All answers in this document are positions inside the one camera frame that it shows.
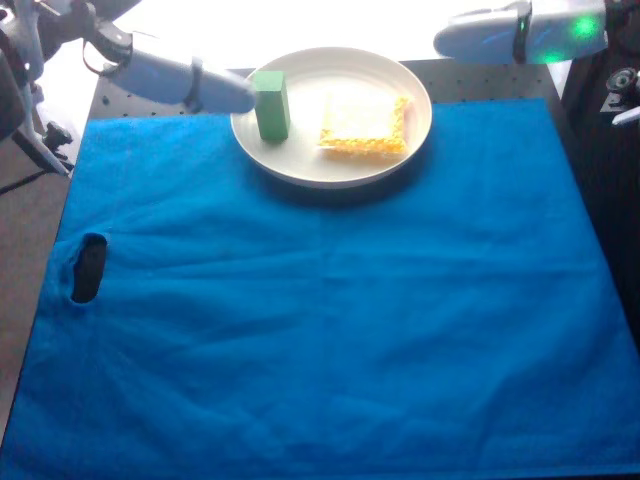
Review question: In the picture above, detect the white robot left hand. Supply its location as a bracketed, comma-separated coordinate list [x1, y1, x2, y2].
[107, 47, 257, 115]

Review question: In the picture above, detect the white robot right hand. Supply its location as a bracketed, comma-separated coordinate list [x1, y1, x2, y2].
[433, 0, 609, 65]

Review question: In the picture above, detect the green rectangular block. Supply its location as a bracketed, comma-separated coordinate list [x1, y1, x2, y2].
[253, 70, 292, 143]

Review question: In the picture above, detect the bag of yellow corn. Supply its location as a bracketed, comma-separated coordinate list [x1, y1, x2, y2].
[317, 92, 416, 162]

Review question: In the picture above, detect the white round plate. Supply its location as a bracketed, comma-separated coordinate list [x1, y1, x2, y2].
[230, 46, 433, 190]

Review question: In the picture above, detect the blue cloth with handle hole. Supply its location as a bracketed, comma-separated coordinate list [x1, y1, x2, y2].
[0, 98, 640, 480]

